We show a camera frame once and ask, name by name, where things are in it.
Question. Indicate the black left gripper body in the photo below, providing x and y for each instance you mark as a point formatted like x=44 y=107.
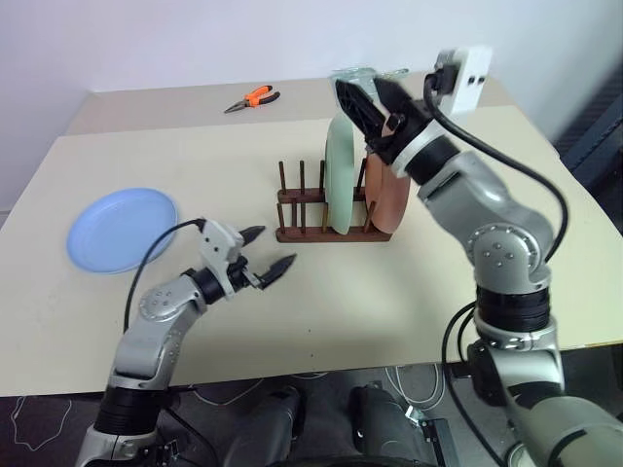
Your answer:
x=242 y=275

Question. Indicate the green plate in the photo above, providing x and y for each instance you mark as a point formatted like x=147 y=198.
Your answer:
x=339 y=185

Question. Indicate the black box on floor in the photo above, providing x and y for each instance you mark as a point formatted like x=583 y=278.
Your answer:
x=438 y=440

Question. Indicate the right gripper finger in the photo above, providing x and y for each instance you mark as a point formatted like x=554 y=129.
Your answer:
x=394 y=97
x=360 y=112

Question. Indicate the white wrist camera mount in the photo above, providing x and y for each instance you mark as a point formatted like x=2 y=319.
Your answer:
x=469 y=82
x=218 y=243

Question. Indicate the blue plate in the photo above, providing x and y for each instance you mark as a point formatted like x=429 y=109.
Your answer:
x=121 y=228

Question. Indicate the dark rounded shape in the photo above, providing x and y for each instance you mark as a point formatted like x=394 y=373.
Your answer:
x=384 y=428
x=267 y=428

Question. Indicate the wooden dish rack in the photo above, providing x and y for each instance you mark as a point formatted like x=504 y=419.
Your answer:
x=311 y=237

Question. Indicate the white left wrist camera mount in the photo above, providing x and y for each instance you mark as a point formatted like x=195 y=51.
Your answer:
x=218 y=243

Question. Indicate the brown orange plate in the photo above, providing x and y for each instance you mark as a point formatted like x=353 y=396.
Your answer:
x=389 y=204

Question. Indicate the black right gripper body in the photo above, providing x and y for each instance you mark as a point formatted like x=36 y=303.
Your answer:
x=401 y=124

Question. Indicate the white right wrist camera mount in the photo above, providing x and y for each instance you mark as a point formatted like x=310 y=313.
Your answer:
x=469 y=82

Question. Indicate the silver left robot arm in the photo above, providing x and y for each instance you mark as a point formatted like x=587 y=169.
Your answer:
x=146 y=340

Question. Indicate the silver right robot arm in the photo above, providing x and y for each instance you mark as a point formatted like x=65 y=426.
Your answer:
x=501 y=204

